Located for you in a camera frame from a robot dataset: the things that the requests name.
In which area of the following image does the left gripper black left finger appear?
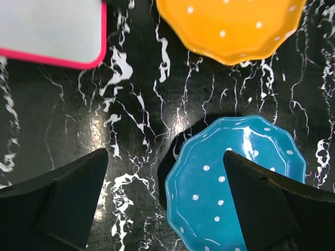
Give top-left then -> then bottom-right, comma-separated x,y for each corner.
1,148 -> 108,250

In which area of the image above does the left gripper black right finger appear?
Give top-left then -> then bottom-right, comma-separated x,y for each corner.
223,151 -> 334,250

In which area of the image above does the blue polka dot plate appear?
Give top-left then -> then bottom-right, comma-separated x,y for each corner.
165,115 -> 306,250

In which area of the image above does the orange polka dot plate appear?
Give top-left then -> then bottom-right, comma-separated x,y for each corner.
156,0 -> 306,66

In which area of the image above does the pink framed whiteboard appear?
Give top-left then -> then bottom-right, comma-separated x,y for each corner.
1,0 -> 107,70

